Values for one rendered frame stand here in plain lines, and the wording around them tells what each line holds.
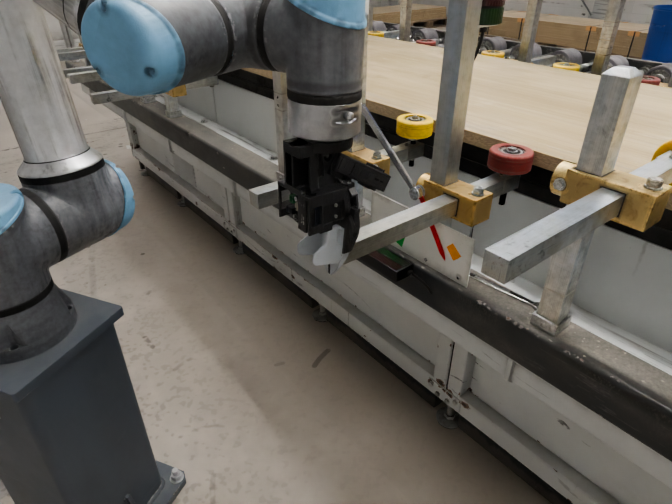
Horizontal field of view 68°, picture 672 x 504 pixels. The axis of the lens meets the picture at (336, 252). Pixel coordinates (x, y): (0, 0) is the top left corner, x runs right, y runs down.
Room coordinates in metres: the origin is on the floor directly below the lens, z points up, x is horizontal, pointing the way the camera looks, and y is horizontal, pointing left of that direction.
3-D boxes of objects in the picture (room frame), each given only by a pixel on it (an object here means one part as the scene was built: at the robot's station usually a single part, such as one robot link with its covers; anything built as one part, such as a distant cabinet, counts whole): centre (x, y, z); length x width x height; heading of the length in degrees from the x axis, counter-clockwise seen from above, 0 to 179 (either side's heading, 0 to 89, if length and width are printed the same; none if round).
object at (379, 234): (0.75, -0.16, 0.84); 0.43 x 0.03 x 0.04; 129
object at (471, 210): (0.81, -0.21, 0.85); 0.13 x 0.06 x 0.05; 39
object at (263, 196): (0.95, -0.02, 0.83); 0.43 x 0.03 x 0.04; 129
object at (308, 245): (0.61, 0.03, 0.86); 0.06 x 0.03 x 0.09; 129
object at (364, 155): (1.00, -0.05, 0.84); 0.13 x 0.06 x 0.05; 39
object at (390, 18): (9.32, -0.81, 0.23); 2.41 x 0.77 x 0.17; 130
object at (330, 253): (0.59, 0.01, 0.86); 0.06 x 0.03 x 0.09; 129
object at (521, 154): (0.88, -0.33, 0.85); 0.08 x 0.08 x 0.11
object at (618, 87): (0.63, -0.35, 0.86); 0.03 x 0.03 x 0.48; 39
